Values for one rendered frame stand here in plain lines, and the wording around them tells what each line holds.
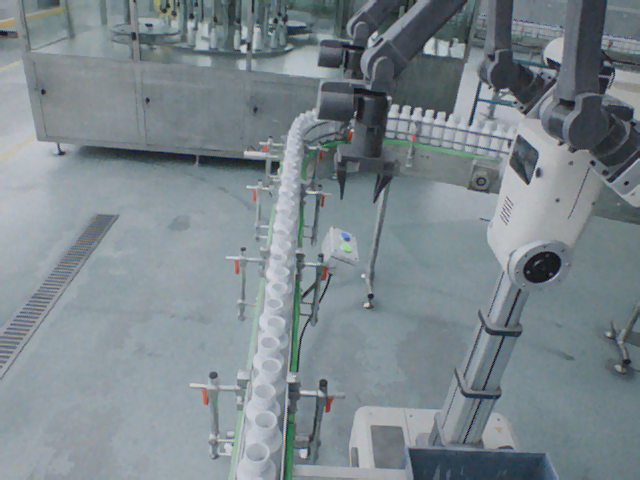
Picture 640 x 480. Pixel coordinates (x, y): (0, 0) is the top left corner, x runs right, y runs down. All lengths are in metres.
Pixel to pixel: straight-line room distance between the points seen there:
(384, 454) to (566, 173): 1.20
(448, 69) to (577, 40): 5.42
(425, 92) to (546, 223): 5.21
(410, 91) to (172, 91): 3.06
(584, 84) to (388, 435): 1.44
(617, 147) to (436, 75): 5.38
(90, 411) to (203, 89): 2.81
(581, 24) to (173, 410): 2.07
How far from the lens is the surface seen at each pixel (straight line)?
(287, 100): 4.31
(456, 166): 2.65
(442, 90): 6.42
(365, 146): 0.89
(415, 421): 2.08
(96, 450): 2.31
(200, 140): 4.52
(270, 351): 0.93
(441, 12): 0.89
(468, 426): 1.76
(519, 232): 1.28
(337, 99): 0.86
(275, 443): 0.84
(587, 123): 0.99
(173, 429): 2.31
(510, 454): 1.18
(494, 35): 1.40
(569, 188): 1.23
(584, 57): 1.00
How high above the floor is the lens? 1.80
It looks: 31 degrees down
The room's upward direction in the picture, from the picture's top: 7 degrees clockwise
